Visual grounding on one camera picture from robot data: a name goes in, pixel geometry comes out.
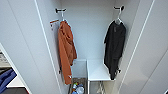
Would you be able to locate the black garment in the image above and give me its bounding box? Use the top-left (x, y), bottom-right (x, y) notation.
top-left (102, 20), bottom-right (128, 81)

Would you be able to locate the white clothes hanger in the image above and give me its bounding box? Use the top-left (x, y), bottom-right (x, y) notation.
top-left (111, 9), bottom-right (126, 26)
top-left (57, 12), bottom-right (68, 25)

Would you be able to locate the white wardrobe door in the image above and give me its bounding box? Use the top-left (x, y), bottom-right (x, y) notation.
top-left (117, 0), bottom-right (168, 94)
top-left (0, 0), bottom-right (63, 94)

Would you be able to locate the white wardrobe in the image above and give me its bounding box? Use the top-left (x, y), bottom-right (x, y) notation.
top-left (33, 0), bottom-right (155, 94)

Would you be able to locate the orange garment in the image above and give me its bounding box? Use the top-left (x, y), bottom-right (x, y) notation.
top-left (56, 20), bottom-right (79, 86)

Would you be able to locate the white inner box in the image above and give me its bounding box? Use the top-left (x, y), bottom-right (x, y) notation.
top-left (71, 58), bottom-right (89, 80)
top-left (86, 58), bottom-right (113, 82)

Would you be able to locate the dark door hinge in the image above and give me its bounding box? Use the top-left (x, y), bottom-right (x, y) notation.
top-left (58, 67), bottom-right (63, 75)
top-left (116, 67), bottom-right (122, 75)

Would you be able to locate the bin with balls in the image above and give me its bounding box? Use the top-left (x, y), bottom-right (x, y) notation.
top-left (67, 76), bottom-right (89, 94)

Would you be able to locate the blue cloth bag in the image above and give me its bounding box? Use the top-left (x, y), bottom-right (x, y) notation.
top-left (0, 67), bottom-right (17, 94)

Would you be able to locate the black wall hook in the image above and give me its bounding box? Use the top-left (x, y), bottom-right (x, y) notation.
top-left (54, 7), bottom-right (67, 15)
top-left (112, 4), bottom-right (125, 12)

